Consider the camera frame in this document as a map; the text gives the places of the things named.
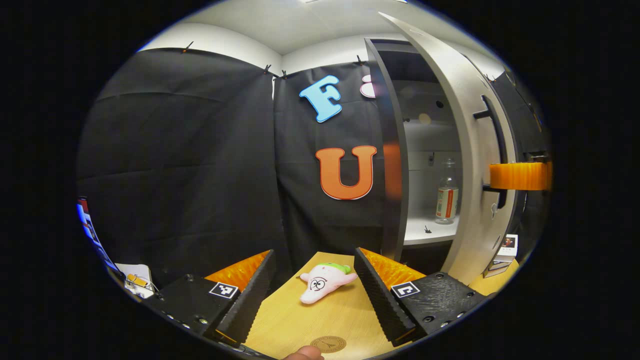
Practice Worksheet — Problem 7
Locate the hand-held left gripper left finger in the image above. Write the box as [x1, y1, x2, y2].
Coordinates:
[144, 249, 277, 347]

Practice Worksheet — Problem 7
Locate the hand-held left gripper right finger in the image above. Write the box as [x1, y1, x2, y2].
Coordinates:
[353, 246, 494, 348]

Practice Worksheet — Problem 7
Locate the black door handle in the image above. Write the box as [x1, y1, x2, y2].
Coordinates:
[472, 95, 509, 211]

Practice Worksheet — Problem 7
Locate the grey cabinet door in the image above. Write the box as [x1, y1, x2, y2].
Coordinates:
[378, 11, 521, 287]

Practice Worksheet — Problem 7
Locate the clear glass bottle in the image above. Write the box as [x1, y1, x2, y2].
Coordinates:
[435, 159, 460, 225]

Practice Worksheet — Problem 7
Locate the round brown coaster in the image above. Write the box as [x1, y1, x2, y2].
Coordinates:
[310, 335, 347, 354]

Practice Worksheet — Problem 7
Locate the grey cabinet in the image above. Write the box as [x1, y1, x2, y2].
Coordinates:
[364, 37, 466, 276]

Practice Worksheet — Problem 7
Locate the pink plush toy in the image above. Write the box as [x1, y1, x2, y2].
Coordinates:
[299, 262, 359, 305]

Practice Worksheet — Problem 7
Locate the white book with portrait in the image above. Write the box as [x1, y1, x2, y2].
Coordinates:
[482, 234, 519, 279]

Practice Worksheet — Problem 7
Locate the white paper stack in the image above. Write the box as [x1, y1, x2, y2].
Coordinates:
[115, 263, 160, 300]

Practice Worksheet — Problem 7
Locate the colourful display screen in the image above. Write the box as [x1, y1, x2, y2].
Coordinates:
[76, 196, 121, 276]

